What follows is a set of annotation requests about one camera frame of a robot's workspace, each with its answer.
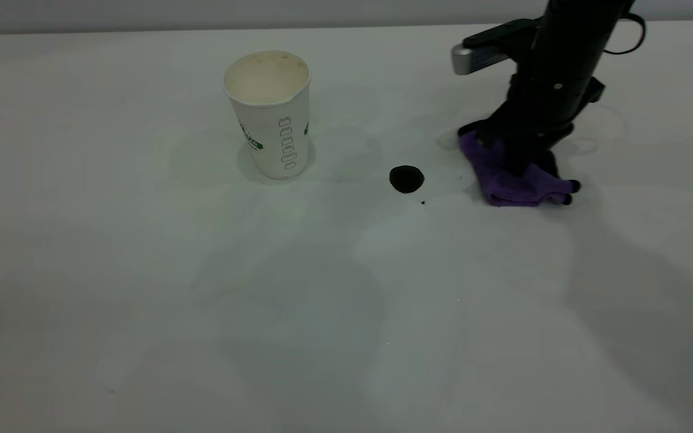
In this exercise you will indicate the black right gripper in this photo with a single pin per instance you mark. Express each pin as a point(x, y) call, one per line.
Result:
point(548, 111)

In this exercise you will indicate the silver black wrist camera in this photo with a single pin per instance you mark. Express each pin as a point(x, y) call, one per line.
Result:
point(485, 51)

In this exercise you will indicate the dark coffee spill stain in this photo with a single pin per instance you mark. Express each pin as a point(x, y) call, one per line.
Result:
point(406, 179)

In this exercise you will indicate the purple cloth with black trim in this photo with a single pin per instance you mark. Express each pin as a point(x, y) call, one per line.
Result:
point(509, 183)

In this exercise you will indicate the white paper coffee cup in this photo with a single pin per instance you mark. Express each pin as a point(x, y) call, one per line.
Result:
point(271, 114)

